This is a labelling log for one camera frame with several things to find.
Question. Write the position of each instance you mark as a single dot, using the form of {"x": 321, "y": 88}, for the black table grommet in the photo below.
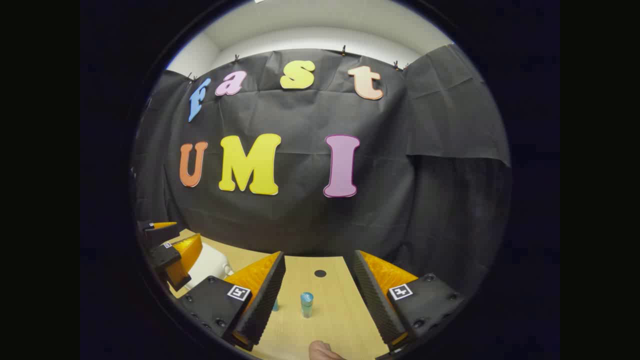
{"x": 320, "y": 273}

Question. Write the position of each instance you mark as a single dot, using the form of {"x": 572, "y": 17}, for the white blue cream tube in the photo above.
{"x": 275, "y": 305}

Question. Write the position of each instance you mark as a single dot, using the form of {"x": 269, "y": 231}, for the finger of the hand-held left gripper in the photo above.
{"x": 152, "y": 229}
{"x": 162, "y": 257}

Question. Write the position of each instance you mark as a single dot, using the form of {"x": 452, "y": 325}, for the blue green lotion bottle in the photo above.
{"x": 306, "y": 302}

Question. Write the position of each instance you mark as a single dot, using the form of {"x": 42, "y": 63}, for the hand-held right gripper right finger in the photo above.
{"x": 372, "y": 300}

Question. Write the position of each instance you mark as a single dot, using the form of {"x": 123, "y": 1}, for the black backdrop cloth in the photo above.
{"x": 300, "y": 220}

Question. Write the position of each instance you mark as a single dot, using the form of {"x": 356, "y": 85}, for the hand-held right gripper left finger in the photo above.
{"x": 265, "y": 300}

